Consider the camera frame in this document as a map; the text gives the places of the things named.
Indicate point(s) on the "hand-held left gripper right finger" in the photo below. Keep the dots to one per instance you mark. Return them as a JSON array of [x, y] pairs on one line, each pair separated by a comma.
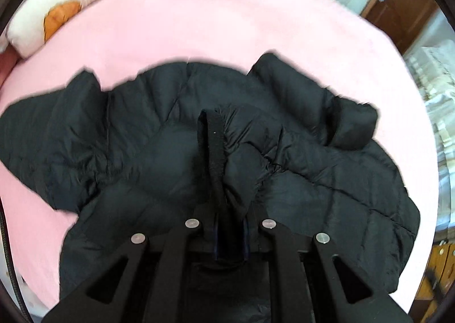
[[247, 237]]

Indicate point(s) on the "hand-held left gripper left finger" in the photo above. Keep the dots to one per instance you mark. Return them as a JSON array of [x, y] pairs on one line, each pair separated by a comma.
[[212, 237]]

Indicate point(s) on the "black down jacket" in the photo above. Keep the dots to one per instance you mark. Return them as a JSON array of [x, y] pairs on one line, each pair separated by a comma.
[[305, 180]]

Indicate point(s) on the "light wooden cabinet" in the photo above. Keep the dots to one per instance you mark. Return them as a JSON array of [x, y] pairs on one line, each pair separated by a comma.
[[439, 273]]

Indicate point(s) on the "pink bed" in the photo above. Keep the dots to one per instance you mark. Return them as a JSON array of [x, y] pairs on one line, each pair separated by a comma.
[[220, 27]]

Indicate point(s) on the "white lace cloth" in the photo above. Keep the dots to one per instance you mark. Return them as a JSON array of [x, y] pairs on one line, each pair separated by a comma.
[[435, 95]]

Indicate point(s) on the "brown wooden door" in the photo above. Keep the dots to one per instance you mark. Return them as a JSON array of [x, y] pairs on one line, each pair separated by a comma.
[[401, 6]]

